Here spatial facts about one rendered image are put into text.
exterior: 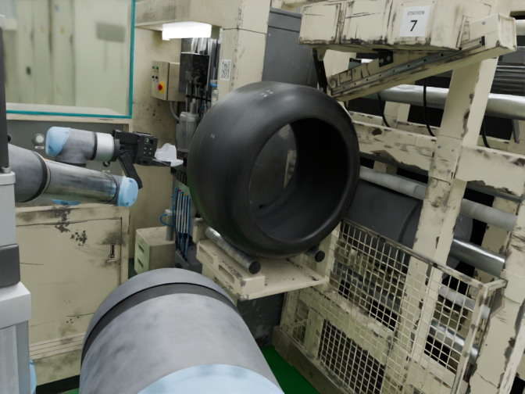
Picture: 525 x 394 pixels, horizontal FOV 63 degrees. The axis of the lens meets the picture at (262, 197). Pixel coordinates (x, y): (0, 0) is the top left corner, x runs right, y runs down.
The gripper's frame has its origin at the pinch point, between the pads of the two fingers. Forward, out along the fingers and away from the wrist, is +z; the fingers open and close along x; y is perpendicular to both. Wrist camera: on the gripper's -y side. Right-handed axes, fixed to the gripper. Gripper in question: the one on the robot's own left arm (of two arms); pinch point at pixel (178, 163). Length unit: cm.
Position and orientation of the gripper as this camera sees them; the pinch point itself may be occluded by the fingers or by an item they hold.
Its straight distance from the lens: 129.2
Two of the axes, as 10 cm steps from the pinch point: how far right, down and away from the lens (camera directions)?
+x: -5.3, -3.1, 7.9
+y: 2.3, -9.5, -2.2
